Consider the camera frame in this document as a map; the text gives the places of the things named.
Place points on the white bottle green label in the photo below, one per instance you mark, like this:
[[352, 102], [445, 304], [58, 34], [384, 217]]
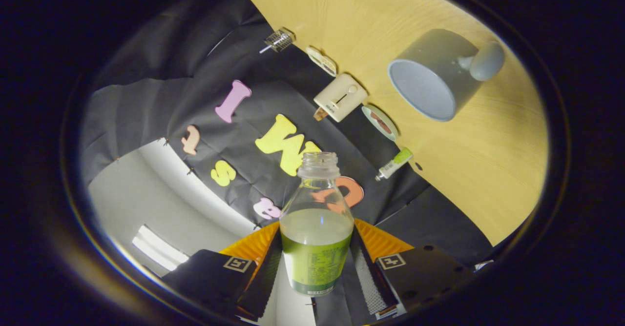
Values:
[[393, 165]]

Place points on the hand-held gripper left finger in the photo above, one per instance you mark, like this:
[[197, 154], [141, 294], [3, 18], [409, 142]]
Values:
[[263, 282]]

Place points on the brown toast piece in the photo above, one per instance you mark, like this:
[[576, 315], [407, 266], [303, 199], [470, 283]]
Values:
[[376, 117], [387, 128]]

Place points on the pale green plate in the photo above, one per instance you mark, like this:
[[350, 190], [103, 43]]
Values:
[[372, 121]]

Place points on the white toaster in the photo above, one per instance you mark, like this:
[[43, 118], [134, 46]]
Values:
[[342, 96]]

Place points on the white straw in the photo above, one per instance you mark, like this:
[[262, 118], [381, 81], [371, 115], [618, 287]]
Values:
[[265, 49]]

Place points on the white divided dish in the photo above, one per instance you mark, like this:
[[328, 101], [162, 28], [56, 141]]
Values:
[[322, 61]]

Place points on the clear juice bottle green label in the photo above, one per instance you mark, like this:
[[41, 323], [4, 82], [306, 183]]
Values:
[[315, 257]]

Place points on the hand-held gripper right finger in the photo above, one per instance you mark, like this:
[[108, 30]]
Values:
[[364, 272]]

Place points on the ceiling light panel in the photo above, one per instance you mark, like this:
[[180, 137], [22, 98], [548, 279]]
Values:
[[158, 248]]

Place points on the brown bread slice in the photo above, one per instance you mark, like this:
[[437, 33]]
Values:
[[320, 114]]

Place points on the grey-blue cup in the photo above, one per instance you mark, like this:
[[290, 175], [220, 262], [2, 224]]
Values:
[[439, 52]]

